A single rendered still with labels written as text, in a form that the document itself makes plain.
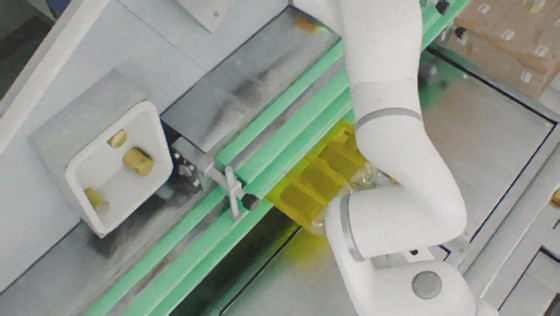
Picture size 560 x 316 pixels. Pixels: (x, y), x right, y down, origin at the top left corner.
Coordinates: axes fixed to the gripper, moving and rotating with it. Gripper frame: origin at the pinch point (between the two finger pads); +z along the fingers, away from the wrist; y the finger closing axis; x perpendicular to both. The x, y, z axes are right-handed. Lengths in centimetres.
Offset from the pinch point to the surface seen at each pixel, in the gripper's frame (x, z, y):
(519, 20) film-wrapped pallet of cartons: -294, 143, -238
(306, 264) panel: 12.5, 5.7, -12.8
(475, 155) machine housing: -37.0, 5.9, -16.4
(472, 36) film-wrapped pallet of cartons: -256, 155, -243
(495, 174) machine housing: -37.2, -0.6, -16.4
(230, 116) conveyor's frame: 14.1, 28.0, 15.3
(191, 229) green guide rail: 30.0, 18.0, 3.9
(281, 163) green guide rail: 9.2, 19.0, 6.1
